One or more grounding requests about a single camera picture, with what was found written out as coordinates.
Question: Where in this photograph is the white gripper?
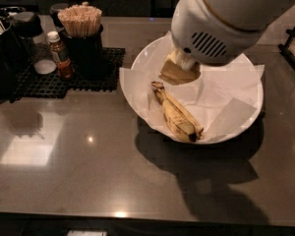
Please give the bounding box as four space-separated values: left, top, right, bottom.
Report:
159 0 262 86

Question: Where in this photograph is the spotted banana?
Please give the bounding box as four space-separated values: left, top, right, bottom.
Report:
173 100 204 143
151 82 194 143

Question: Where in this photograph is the white round bowl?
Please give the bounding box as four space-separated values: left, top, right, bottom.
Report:
131 32 265 146

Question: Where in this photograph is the white paper liner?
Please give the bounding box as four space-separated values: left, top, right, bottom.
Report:
118 30 266 144

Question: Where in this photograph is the black chopstick holder cup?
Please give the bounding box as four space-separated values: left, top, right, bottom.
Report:
60 27 103 80

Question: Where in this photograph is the wooden chopsticks bundle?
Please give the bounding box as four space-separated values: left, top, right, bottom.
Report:
58 2 102 38

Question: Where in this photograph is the small orange sauce bottle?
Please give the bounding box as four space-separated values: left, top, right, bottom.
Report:
47 31 75 81

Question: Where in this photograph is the dark jar behind chopsticks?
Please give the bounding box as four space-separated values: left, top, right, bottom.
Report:
49 3 69 28

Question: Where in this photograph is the black grid mat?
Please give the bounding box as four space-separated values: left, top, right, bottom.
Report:
9 47 125 102

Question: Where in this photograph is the glass shaker black lid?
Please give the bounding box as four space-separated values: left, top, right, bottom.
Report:
12 12 56 75

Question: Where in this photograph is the black container at left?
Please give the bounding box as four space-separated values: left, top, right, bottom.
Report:
0 6 29 101

